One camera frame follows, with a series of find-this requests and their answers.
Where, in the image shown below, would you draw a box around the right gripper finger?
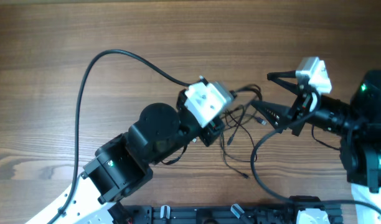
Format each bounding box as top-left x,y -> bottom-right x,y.
251,100 -> 291,129
267,70 -> 300,95

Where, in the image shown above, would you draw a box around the black usb cables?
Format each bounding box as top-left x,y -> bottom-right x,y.
220,84 -> 268,180

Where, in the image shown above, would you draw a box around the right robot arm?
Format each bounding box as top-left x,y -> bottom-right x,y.
251,70 -> 381,223

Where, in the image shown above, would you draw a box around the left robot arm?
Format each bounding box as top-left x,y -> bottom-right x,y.
30,90 -> 233,223

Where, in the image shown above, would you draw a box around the right camera black cable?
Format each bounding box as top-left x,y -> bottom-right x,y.
250,90 -> 381,224

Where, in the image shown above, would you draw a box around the camera black cable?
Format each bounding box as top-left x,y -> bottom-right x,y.
45,49 -> 191,224
250,90 -> 381,224

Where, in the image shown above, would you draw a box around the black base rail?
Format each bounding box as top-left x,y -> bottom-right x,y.
108,203 -> 344,224

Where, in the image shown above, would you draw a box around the left camera black cable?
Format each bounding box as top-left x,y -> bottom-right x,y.
45,49 -> 191,224

